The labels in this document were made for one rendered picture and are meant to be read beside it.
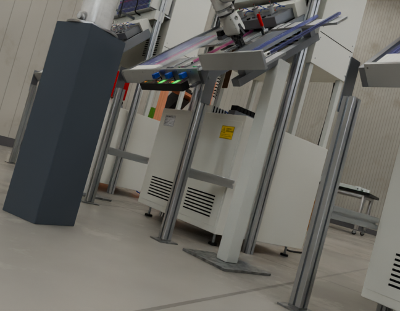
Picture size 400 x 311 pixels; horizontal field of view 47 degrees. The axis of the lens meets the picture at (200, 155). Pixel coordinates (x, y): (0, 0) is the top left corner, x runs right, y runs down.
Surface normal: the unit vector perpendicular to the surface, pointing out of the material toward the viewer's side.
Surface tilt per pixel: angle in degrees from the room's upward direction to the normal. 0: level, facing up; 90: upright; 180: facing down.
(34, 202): 90
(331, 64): 90
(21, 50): 90
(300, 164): 90
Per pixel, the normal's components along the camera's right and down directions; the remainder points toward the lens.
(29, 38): 0.83, 0.20
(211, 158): -0.75, -0.23
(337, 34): 0.61, 0.13
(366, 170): -0.50, -0.18
